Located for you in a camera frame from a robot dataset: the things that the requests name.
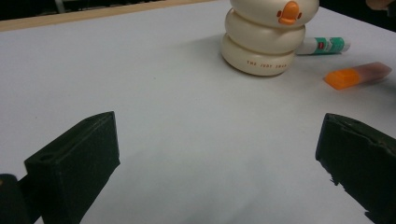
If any white and green glue stick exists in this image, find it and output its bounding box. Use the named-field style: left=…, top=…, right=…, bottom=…
left=295, top=36, right=352, bottom=56

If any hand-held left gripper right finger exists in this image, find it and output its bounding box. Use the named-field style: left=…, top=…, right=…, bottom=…
left=315, top=112, right=396, bottom=224

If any orange highlighter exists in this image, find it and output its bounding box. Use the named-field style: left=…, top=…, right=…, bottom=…
left=323, top=61, right=393, bottom=91

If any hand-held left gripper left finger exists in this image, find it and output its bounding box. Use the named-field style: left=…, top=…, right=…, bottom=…
left=23, top=111, right=121, bottom=224

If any cream ringed duck pen holder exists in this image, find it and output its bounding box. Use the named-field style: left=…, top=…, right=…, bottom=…
left=220, top=0, right=320, bottom=77

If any wooden table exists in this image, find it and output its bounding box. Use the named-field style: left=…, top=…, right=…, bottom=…
left=0, top=0, right=218, bottom=33

